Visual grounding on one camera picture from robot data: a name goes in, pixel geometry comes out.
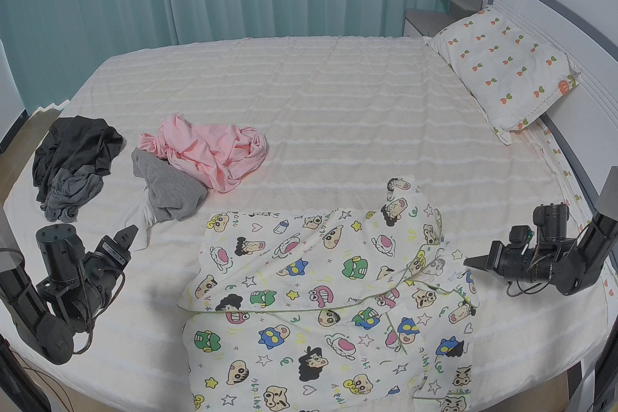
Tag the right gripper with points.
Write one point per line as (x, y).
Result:
(516, 263)

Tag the black garment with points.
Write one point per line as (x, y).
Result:
(77, 139)

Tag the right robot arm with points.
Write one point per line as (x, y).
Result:
(584, 260)

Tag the white printed pyjama top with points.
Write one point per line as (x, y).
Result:
(314, 304)

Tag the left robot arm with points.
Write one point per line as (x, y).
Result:
(34, 313)

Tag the grey knit garment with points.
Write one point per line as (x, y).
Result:
(174, 193)

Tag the dark grey garment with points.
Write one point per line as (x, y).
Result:
(72, 193)

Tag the pink garment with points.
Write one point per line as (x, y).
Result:
(212, 154)

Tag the bed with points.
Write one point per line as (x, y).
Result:
(362, 110)

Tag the white printed pillow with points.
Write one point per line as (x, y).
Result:
(507, 67)

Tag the grey bedside table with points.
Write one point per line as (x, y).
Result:
(429, 21)

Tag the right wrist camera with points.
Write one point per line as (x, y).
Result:
(520, 236)

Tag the small white garment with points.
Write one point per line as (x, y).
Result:
(137, 221)

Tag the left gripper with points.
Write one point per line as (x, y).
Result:
(101, 279)

